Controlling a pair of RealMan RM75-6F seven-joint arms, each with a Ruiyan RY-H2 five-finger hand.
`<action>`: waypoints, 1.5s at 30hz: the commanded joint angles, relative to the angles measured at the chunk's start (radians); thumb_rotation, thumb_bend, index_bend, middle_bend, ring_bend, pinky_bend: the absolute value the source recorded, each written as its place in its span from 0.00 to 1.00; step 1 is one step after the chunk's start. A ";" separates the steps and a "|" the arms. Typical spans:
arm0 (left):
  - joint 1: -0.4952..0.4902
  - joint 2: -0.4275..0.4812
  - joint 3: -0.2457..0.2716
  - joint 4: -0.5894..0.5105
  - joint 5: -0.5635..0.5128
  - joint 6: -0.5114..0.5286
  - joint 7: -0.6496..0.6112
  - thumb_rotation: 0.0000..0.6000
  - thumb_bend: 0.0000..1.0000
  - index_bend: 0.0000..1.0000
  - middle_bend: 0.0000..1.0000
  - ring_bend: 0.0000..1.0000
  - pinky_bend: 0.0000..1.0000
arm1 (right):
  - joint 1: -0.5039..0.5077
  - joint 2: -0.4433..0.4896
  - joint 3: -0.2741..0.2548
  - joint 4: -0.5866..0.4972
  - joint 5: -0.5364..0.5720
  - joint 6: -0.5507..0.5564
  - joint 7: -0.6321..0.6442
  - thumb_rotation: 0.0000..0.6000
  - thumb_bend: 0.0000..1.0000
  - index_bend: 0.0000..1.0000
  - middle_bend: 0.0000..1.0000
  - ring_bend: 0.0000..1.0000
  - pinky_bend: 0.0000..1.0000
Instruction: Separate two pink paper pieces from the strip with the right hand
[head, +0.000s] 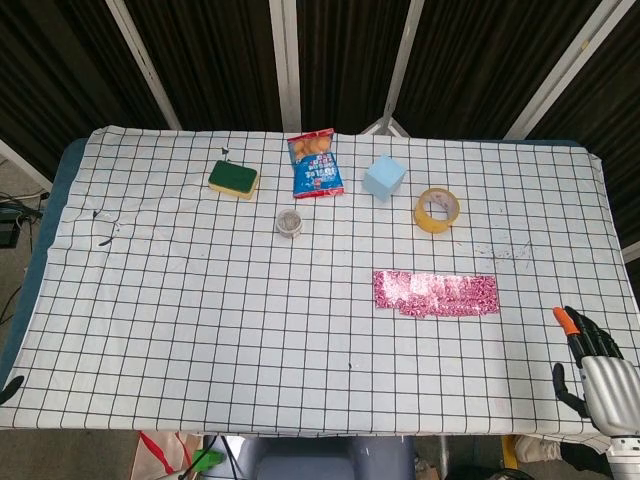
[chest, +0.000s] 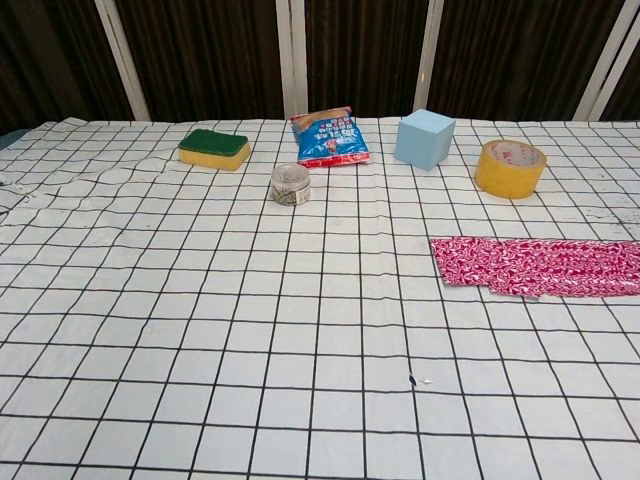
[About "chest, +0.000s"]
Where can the red white patterned cloth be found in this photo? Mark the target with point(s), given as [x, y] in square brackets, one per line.
[565, 267]

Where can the clear round jar of clips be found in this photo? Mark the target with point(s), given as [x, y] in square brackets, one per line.
[290, 187]

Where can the blue and red snack bag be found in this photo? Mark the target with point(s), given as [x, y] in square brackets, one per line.
[332, 140]

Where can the yellow sponge with green pad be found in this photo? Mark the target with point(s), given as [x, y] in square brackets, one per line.
[215, 150]

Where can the light blue foam cube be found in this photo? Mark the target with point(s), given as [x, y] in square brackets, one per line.
[422, 142]

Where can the white black-grid tablecloth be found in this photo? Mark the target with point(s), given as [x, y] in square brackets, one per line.
[200, 325]

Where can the yellow packing tape roll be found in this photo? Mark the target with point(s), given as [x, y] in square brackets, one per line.
[507, 172]

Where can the dark brown slatted backdrop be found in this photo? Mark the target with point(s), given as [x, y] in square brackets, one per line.
[210, 55]

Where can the white frame post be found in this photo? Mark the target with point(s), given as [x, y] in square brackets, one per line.
[292, 60]
[429, 55]
[122, 60]
[605, 55]

